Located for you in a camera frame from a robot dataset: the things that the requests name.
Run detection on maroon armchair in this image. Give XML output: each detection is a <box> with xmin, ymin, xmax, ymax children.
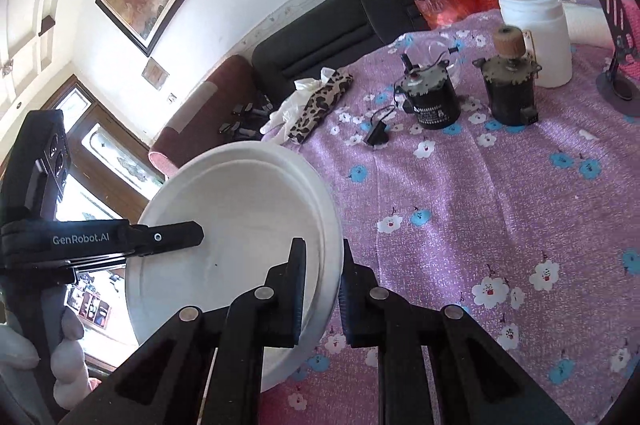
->
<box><xmin>149</xmin><ymin>54</ymin><xmax>266</xmax><ymax>178</ymax></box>

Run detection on purple floral tablecloth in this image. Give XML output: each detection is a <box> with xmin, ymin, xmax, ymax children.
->
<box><xmin>257</xmin><ymin>0</ymin><xmax>640</xmax><ymax>425</ymax></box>

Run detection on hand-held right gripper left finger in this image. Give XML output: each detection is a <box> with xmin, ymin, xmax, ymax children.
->
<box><xmin>59</xmin><ymin>237</ymin><xmax>308</xmax><ymax>425</ymax></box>

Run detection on person's left hand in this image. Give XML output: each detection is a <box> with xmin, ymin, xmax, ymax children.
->
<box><xmin>0</xmin><ymin>310</ymin><xmax>93</xmax><ymax>411</ymax></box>

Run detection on white foam bowl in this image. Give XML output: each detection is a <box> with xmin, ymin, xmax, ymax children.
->
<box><xmin>167</xmin><ymin>142</ymin><xmax>345</xmax><ymax>356</ymax></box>
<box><xmin>124</xmin><ymin>159</ymin><xmax>328</xmax><ymax>393</ymax></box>

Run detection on black electric motor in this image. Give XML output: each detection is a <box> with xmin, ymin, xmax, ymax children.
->
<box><xmin>394</xmin><ymin>52</ymin><xmax>462</xmax><ymax>131</ymax></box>

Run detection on red plastic bag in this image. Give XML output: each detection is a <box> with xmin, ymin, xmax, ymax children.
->
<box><xmin>415</xmin><ymin>0</ymin><xmax>508</xmax><ymax>31</ymax></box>

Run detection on small framed wall notice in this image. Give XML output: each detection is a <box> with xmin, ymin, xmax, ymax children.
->
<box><xmin>141</xmin><ymin>58</ymin><xmax>170</xmax><ymax>92</ymax></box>

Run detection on black leather sofa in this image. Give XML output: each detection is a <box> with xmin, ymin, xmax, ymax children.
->
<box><xmin>250</xmin><ymin>0</ymin><xmax>538</xmax><ymax>98</ymax></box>

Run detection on white gloves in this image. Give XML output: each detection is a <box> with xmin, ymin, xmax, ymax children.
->
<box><xmin>260</xmin><ymin>68</ymin><xmax>341</xmax><ymax>138</ymax></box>

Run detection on white paper roll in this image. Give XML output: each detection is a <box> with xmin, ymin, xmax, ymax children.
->
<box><xmin>562</xmin><ymin>0</ymin><xmax>618</xmax><ymax>43</ymax></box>

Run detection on black motor with brown spool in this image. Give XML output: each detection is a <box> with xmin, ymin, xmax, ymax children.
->
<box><xmin>472</xmin><ymin>26</ymin><xmax>542</xmax><ymax>126</ymax></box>

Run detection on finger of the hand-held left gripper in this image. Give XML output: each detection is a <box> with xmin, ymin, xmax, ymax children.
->
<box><xmin>125</xmin><ymin>220</ymin><xmax>205</xmax><ymax>261</ymax></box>

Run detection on leopard print cloth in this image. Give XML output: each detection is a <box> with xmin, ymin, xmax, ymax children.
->
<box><xmin>287</xmin><ymin>68</ymin><xmax>355</xmax><ymax>145</ymax></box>

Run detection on small black adapter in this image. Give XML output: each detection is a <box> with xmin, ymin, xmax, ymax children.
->
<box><xmin>365</xmin><ymin>105</ymin><xmax>398</xmax><ymax>146</ymax></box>

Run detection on black phone stand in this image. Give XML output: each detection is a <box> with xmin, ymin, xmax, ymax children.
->
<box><xmin>595</xmin><ymin>0</ymin><xmax>640</xmax><ymax>103</ymax></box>

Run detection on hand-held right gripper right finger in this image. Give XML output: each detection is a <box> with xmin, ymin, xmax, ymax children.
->
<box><xmin>337</xmin><ymin>241</ymin><xmax>576</xmax><ymax>425</ymax></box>

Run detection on white plastic jar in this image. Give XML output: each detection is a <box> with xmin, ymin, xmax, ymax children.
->
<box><xmin>496</xmin><ymin>0</ymin><xmax>573</xmax><ymax>89</ymax></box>

